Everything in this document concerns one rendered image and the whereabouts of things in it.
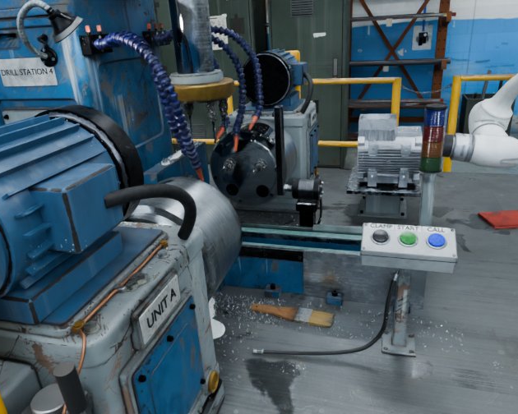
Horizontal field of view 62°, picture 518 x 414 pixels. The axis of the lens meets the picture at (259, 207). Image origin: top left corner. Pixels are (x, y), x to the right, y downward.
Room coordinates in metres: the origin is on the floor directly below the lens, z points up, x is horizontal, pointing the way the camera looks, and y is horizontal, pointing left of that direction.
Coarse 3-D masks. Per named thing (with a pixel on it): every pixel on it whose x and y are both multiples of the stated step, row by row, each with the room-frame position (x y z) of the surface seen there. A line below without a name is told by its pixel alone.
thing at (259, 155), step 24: (264, 120) 1.43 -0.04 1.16; (216, 144) 1.32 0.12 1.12; (240, 144) 1.29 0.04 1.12; (264, 144) 1.27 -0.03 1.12; (288, 144) 1.35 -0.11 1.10; (216, 168) 1.32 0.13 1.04; (240, 168) 1.29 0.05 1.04; (264, 168) 1.24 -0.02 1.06; (288, 168) 1.28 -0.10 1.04; (240, 192) 1.29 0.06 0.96; (264, 192) 1.27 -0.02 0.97
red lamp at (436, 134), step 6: (426, 126) 1.20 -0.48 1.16; (432, 126) 1.19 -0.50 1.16; (438, 126) 1.19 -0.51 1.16; (444, 126) 1.19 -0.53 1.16; (426, 132) 1.20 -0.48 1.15; (432, 132) 1.19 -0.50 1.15; (438, 132) 1.19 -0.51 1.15; (444, 132) 1.20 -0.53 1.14; (426, 138) 1.20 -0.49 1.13; (432, 138) 1.19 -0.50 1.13; (438, 138) 1.19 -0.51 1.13
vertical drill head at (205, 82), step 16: (176, 0) 1.06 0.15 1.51; (192, 0) 1.06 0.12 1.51; (176, 16) 1.07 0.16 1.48; (192, 16) 1.06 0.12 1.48; (208, 16) 1.09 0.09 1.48; (176, 32) 1.07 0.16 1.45; (192, 32) 1.06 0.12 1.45; (208, 32) 1.08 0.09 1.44; (176, 48) 1.08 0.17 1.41; (192, 48) 1.06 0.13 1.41; (208, 48) 1.08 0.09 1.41; (176, 64) 1.09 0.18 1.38; (192, 64) 1.06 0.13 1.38; (208, 64) 1.07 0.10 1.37; (176, 80) 1.05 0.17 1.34; (192, 80) 1.04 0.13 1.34; (208, 80) 1.05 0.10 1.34; (224, 80) 1.08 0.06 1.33; (192, 96) 1.01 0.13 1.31; (208, 96) 1.02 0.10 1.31; (224, 96) 1.05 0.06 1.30; (208, 112) 1.04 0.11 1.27; (224, 112) 1.12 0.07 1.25; (224, 128) 1.12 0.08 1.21
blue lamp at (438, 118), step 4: (424, 108) 1.23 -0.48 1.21; (424, 112) 1.22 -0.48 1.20; (428, 112) 1.20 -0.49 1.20; (432, 112) 1.19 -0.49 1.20; (436, 112) 1.19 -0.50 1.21; (440, 112) 1.19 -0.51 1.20; (444, 112) 1.19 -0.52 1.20; (424, 116) 1.22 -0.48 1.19; (428, 116) 1.20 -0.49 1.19; (432, 116) 1.19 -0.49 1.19; (436, 116) 1.19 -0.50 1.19; (440, 116) 1.19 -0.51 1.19; (444, 116) 1.19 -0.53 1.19; (424, 120) 1.21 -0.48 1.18; (428, 120) 1.20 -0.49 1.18; (432, 120) 1.19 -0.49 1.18; (436, 120) 1.19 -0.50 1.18; (440, 120) 1.19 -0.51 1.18; (444, 120) 1.19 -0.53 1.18; (424, 124) 1.21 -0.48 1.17; (428, 124) 1.20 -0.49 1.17; (432, 124) 1.19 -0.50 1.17; (436, 124) 1.19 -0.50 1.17; (440, 124) 1.19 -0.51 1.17; (444, 124) 1.19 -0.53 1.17
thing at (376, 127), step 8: (360, 120) 1.41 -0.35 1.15; (368, 120) 1.40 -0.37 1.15; (376, 120) 1.40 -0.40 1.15; (384, 120) 1.39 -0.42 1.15; (392, 120) 1.38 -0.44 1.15; (360, 128) 1.41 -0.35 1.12; (368, 128) 1.40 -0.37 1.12; (376, 128) 1.40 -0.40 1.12; (384, 128) 1.39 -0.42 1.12; (392, 128) 1.38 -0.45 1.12; (368, 136) 1.40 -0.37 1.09; (376, 136) 1.39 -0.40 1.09; (384, 136) 1.39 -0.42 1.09; (392, 136) 1.38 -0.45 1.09
